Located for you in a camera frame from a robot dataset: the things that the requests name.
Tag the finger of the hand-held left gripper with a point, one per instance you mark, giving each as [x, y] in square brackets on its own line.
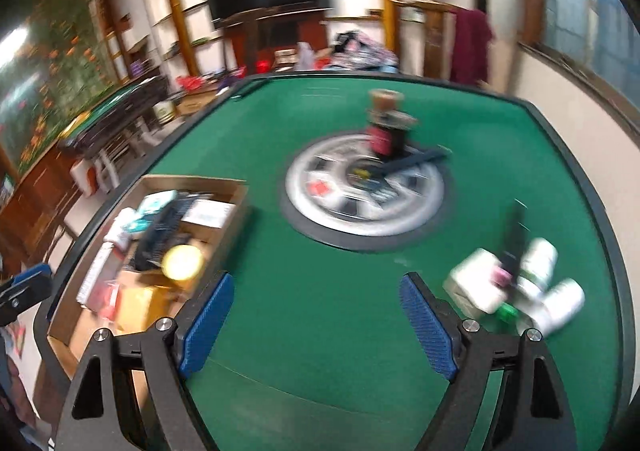
[27, 281]

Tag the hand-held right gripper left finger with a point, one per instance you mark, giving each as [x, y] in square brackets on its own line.
[207, 326]

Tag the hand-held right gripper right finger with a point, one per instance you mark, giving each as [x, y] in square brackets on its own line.
[430, 331]

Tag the yellow round jar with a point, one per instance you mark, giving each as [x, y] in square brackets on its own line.
[182, 263]

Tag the dark foil packet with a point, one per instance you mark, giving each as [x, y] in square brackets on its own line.
[160, 238]

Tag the cardboard box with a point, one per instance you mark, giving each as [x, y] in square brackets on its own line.
[230, 211]

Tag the teal packet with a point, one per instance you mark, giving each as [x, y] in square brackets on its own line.
[155, 208]

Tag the plain white box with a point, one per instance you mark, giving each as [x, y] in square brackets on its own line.
[472, 281]

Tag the black marker green cap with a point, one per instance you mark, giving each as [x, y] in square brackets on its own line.
[507, 312]

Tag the black marker pink cap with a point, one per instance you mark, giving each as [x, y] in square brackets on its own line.
[514, 241]

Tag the white bottle ribbed cap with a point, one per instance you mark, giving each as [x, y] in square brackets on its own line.
[555, 303]

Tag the white bottle green label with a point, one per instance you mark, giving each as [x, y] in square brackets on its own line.
[540, 261]

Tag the thin black marker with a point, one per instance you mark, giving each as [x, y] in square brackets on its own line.
[412, 162]

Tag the round silver table centre panel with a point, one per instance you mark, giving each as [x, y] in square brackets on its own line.
[320, 191]

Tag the black cylindrical container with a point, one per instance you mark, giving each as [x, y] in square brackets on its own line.
[397, 138]

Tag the small dark red box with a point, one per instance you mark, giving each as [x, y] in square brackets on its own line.
[377, 138]

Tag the green top game table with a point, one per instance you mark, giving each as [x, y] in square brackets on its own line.
[120, 103]

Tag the white bucket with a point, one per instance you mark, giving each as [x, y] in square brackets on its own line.
[164, 112]

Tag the tan bristle brush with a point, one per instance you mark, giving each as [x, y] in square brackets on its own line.
[385, 101]

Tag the maroon cloth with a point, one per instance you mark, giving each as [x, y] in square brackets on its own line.
[470, 46]

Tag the floral bag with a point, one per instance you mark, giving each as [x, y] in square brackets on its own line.
[362, 51]

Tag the wooden armchair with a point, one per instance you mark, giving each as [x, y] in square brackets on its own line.
[420, 36]

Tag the wooden framed window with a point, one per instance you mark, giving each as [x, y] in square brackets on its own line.
[590, 6]

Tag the floral wall mural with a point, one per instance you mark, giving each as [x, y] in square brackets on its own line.
[55, 81]

